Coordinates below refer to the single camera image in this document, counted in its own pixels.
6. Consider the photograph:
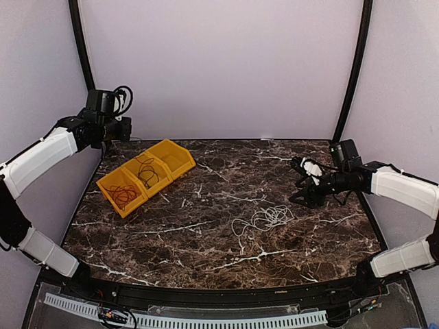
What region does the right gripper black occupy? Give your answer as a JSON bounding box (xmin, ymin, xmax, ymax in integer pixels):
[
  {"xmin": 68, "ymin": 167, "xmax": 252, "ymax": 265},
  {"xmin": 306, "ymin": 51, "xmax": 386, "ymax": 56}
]
[{"xmin": 289, "ymin": 169, "xmax": 348, "ymax": 209}]

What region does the white cable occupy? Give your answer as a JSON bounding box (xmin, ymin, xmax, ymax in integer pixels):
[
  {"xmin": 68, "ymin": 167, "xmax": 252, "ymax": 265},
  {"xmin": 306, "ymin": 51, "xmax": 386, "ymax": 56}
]
[{"xmin": 230, "ymin": 204, "xmax": 295, "ymax": 238}]

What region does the red cable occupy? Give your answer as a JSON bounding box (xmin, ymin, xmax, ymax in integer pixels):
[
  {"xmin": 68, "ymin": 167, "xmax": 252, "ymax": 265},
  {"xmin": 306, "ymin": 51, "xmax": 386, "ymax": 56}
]
[{"xmin": 104, "ymin": 184, "xmax": 138, "ymax": 208}]

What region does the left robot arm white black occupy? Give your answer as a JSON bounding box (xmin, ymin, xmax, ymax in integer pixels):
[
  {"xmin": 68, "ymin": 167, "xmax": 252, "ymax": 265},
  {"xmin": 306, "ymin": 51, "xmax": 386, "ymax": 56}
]
[{"xmin": 1, "ymin": 85, "xmax": 133, "ymax": 299}]

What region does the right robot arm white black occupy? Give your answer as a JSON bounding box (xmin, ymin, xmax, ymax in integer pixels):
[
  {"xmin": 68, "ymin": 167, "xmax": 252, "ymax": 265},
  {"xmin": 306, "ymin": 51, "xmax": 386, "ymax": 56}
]
[{"xmin": 289, "ymin": 139, "xmax": 438, "ymax": 297}]

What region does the left yellow plastic bin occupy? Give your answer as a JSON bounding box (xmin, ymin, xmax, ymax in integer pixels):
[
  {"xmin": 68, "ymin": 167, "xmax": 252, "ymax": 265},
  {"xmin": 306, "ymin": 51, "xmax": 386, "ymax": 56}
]
[{"xmin": 97, "ymin": 167, "xmax": 148, "ymax": 218}]

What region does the yellow plastic bin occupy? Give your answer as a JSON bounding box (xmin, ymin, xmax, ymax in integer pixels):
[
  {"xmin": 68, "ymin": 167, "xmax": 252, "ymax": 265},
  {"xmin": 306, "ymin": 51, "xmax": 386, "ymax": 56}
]
[
  {"xmin": 97, "ymin": 167, "xmax": 148, "ymax": 218},
  {"xmin": 122, "ymin": 152, "xmax": 173, "ymax": 199},
  {"xmin": 147, "ymin": 139, "xmax": 196, "ymax": 180}
]

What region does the middle yellow plastic bin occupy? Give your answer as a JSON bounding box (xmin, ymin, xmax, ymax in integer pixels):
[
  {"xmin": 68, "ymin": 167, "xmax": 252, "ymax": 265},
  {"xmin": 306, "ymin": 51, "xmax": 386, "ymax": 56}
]
[{"xmin": 122, "ymin": 152, "xmax": 173, "ymax": 199}]

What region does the right yellow plastic bin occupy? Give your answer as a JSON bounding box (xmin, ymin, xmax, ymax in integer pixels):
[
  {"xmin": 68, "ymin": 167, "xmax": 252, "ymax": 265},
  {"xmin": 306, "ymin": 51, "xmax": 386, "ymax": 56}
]
[{"xmin": 147, "ymin": 139, "xmax": 196, "ymax": 180}]

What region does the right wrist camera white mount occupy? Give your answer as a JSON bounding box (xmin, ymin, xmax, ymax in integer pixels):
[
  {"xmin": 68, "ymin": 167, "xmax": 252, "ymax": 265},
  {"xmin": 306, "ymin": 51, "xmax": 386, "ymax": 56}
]
[{"xmin": 290, "ymin": 157, "xmax": 324, "ymax": 186}]

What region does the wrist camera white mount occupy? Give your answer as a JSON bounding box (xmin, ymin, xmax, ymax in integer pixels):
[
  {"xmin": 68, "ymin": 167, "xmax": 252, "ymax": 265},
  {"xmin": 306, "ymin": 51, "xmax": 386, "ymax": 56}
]
[
  {"xmin": 112, "ymin": 85, "xmax": 134, "ymax": 121},
  {"xmin": 290, "ymin": 157, "xmax": 324, "ymax": 186}
]

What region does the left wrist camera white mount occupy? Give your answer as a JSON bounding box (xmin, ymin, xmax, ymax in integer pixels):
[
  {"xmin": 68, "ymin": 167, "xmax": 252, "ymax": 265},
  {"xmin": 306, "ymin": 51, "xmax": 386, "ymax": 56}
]
[{"xmin": 112, "ymin": 85, "xmax": 134, "ymax": 121}]

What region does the black front rail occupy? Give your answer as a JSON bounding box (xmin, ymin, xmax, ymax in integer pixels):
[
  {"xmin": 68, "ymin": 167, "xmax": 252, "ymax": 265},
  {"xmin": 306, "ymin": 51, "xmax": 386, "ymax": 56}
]
[{"xmin": 56, "ymin": 278, "xmax": 388, "ymax": 310}]

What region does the left black frame post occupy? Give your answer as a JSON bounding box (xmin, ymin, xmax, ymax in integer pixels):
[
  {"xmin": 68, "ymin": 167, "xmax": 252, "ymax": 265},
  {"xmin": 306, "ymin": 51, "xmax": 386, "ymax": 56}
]
[{"xmin": 68, "ymin": 0, "xmax": 95, "ymax": 90}]

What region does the black frame post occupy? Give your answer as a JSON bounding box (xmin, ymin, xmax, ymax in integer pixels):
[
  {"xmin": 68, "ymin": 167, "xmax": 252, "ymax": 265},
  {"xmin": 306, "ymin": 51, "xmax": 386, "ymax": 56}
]
[
  {"xmin": 332, "ymin": 0, "xmax": 373, "ymax": 143},
  {"xmin": 68, "ymin": 0, "xmax": 95, "ymax": 90}
]

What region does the small circuit board with wires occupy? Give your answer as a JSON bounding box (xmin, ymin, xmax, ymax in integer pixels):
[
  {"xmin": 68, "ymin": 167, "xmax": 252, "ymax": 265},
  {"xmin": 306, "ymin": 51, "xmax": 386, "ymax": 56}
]
[{"xmin": 97, "ymin": 306, "xmax": 129, "ymax": 326}]

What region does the white slotted cable duct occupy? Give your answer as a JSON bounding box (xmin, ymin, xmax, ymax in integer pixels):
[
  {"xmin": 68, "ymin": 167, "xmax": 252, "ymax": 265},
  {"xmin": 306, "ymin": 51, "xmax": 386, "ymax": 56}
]
[{"xmin": 44, "ymin": 293, "xmax": 327, "ymax": 328}]

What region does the right black frame post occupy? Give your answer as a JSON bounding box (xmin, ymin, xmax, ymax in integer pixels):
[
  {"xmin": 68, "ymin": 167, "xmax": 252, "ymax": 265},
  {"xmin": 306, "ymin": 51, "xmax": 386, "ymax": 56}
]
[{"xmin": 332, "ymin": 0, "xmax": 373, "ymax": 143}]

